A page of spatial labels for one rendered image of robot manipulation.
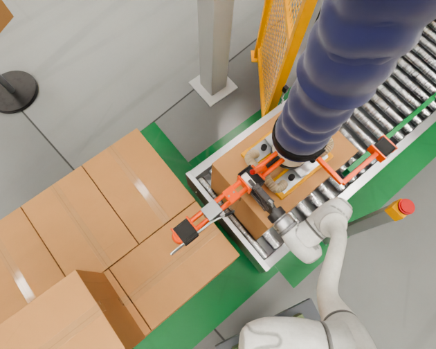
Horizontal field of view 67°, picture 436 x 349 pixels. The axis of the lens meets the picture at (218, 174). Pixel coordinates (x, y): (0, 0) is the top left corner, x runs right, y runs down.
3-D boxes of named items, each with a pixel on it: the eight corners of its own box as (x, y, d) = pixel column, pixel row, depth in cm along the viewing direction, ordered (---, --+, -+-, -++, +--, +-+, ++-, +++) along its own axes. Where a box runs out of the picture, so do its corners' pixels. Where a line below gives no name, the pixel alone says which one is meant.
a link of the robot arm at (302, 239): (281, 235, 140) (304, 215, 137) (306, 264, 137) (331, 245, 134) (277, 239, 130) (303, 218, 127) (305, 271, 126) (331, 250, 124)
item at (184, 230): (187, 217, 136) (187, 215, 132) (198, 231, 135) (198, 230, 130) (171, 230, 134) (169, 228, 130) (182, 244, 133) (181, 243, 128)
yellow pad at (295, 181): (318, 142, 160) (321, 138, 156) (332, 157, 158) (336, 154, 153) (266, 184, 153) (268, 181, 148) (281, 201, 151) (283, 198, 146)
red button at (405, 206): (401, 197, 147) (406, 194, 143) (413, 209, 145) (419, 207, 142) (391, 206, 146) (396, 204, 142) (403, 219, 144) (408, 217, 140)
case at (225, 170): (284, 129, 207) (302, 94, 169) (330, 176, 197) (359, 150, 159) (210, 187, 193) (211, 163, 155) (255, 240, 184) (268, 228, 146)
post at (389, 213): (325, 232, 242) (401, 197, 147) (332, 239, 240) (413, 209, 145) (319, 237, 240) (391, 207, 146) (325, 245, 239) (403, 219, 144)
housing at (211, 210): (212, 201, 139) (212, 198, 135) (223, 212, 138) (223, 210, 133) (199, 210, 138) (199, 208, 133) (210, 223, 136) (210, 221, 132)
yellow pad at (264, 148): (291, 115, 165) (293, 110, 160) (305, 129, 162) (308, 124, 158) (240, 154, 157) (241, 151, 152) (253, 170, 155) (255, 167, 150)
